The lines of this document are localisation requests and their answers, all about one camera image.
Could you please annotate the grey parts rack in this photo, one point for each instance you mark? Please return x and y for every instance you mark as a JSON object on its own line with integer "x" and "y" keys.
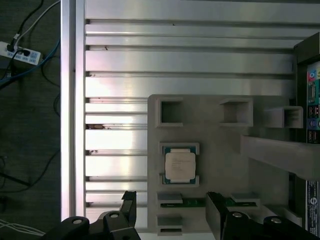
{"x": 220, "y": 155}

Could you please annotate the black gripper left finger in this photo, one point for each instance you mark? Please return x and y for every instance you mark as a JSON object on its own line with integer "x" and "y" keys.
{"x": 128, "y": 220}

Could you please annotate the white power strip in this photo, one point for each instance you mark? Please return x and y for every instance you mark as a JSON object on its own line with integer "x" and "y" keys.
{"x": 27, "y": 56}

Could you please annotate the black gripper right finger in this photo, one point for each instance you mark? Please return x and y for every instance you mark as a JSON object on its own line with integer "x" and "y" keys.
{"x": 217, "y": 220}

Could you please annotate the silver CPU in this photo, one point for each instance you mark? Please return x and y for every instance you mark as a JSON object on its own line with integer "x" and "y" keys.
{"x": 180, "y": 165}

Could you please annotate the black open PC case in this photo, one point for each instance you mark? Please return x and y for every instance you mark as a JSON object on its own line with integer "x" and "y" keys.
{"x": 301, "y": 53}

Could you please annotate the silver power supply with label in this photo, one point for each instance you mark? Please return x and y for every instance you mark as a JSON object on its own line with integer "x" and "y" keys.
{"x": 313, "y": 207}

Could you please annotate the green RAM stick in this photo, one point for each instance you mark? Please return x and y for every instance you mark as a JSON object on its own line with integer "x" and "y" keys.
{"x": 192, "y": 201}

